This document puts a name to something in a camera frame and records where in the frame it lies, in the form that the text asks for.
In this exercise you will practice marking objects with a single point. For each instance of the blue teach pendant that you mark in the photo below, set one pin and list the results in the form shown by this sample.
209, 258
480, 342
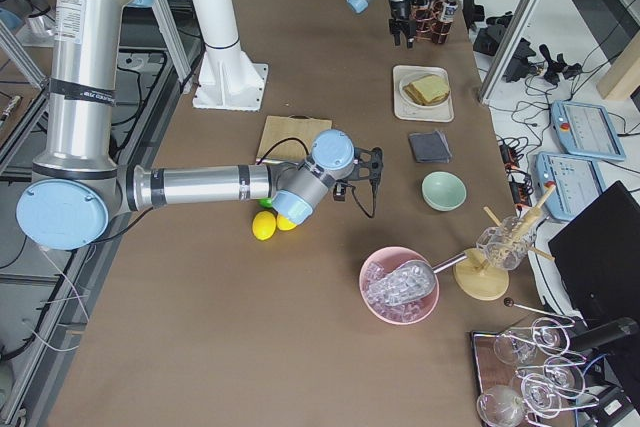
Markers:
578, 182
586, 130

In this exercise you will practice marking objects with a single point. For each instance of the wine glass rack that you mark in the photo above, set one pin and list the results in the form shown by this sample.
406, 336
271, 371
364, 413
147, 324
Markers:
529, 375

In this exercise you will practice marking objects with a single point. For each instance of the yellow lemon far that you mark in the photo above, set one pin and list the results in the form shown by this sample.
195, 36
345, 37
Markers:
284, 224

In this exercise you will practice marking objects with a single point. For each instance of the tea bottle back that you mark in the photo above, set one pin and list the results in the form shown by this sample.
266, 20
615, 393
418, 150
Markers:
423, 9

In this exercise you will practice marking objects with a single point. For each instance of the plain bread slice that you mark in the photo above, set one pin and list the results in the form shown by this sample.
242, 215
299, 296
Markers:
435, 81

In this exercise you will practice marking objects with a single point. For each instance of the bread slice under egg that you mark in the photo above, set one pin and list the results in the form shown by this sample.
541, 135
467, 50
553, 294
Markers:
424, 95

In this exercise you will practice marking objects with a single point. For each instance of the pink ice bowl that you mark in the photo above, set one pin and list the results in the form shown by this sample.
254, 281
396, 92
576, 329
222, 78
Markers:
376, 267

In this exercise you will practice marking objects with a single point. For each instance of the green bowl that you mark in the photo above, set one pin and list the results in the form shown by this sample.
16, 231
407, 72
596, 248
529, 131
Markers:
443, 191

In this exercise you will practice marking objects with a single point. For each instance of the green lime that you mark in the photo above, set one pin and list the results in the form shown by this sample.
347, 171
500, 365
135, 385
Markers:
265, 202

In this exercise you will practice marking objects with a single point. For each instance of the white round plate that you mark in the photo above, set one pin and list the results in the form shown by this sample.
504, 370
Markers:
411, 77

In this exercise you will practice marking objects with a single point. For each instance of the tea bottle front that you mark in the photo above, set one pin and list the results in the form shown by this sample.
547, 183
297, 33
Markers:
444, 21

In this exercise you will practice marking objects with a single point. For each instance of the glass mug on stand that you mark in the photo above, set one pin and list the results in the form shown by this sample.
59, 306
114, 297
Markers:
506, 245

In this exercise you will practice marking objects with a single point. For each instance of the copper wire bottle rack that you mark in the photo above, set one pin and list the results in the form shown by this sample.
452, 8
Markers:
424, 28

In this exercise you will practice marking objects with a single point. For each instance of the aluminium frame post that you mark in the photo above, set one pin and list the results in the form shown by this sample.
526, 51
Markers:
506, 49

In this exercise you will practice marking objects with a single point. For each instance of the blue teach pendant far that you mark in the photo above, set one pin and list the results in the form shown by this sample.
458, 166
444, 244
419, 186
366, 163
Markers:
586, 130

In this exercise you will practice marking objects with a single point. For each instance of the blue teach pendant near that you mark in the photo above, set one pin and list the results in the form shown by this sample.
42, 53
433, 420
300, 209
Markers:
578, 182

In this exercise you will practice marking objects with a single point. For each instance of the grey folded cloth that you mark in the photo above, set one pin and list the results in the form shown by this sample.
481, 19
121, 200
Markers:
431, 147

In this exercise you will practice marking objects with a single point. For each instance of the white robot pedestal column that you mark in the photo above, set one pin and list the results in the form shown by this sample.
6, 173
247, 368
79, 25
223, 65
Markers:
228, 79

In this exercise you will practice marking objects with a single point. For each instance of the yellow lemon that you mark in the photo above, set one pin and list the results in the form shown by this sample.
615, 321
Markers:
264, 225
284, 224

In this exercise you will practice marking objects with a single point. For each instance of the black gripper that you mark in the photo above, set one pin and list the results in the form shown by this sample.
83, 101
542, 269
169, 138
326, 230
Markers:
399, 10
339, 193

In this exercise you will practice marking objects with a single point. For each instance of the wooden cup tree stand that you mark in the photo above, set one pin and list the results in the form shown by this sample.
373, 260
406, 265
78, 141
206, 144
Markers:
477, 277

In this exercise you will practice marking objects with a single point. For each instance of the cream rabbit tray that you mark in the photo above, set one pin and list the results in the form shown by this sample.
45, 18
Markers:
404, 110

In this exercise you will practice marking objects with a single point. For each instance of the black monitor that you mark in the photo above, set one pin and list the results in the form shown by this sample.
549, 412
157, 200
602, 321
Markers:
597, 255

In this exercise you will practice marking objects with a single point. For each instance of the yellow lemon near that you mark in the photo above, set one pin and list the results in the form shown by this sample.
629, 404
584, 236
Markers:
264, 225

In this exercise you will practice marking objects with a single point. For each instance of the tea bottle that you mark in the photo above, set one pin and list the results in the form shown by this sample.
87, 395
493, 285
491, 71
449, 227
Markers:
444, 21
423, 9

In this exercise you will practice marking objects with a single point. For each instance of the bamboo cutting board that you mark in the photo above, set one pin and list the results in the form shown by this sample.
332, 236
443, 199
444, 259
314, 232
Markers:
277, 143

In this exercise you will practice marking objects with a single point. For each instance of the metal ice scoop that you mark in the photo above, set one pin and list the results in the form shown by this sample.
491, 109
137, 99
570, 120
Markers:
413, 280

